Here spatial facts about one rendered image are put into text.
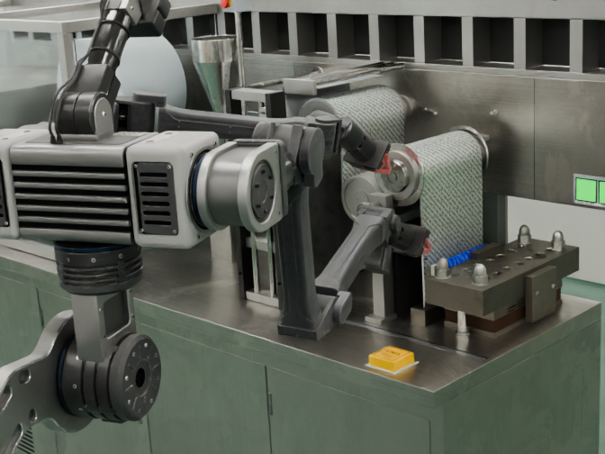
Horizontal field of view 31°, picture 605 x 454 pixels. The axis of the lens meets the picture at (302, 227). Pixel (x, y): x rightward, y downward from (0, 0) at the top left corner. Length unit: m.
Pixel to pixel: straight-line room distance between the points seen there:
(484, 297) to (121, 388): 0.98
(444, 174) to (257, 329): 0.57
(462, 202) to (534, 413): 0.52
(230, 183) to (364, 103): 1.20
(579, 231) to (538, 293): 2.94
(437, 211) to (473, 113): 0.33
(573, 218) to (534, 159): 2.80
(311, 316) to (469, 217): 0.83
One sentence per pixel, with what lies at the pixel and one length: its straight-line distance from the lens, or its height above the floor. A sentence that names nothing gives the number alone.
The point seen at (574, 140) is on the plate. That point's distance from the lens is 2.67.
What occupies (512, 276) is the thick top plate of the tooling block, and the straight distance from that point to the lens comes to 2.54.
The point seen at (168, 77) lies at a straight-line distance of 3.32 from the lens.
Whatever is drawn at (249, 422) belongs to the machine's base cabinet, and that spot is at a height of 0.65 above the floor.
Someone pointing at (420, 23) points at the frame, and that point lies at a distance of 2.89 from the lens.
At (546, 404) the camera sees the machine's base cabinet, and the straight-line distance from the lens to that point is 2.66.
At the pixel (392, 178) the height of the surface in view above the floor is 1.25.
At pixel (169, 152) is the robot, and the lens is 1.60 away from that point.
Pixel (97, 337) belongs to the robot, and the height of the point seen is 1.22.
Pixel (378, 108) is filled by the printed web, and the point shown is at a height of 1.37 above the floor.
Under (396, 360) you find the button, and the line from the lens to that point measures 2.36.
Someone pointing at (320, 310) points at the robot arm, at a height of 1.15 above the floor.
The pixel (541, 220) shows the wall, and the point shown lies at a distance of 5.63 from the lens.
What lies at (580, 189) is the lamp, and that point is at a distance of 2.68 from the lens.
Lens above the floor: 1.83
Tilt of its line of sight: 15 degrees down
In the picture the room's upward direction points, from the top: 3 degrees counter-clockwise
